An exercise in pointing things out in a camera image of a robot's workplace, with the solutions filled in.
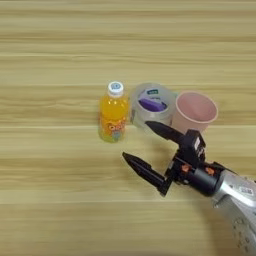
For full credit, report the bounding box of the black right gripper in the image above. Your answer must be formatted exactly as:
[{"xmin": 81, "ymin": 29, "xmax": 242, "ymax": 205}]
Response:
[{"xmin": 121, "ymin": 120, "xmax": 228, "ymax": 198}]

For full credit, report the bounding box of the clear plastic container purple inside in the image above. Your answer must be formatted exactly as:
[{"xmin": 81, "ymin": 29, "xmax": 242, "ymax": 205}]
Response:
[{"xmin": 129, "ymin": 82, "xmax": 178, "ymax": 132}]

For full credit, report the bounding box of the pink plastic cup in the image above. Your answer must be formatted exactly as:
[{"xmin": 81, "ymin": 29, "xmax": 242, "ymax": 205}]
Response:
[{"xmin": 171, "ymin": 90, "xmax": 220, "ymax": 135}]

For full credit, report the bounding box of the orange juice bottle white cap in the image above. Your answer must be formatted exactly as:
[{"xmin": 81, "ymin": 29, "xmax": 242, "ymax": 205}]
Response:
[{"xmin": 98, "ymin": 80, "xmax": 130, "ymax": 144}]

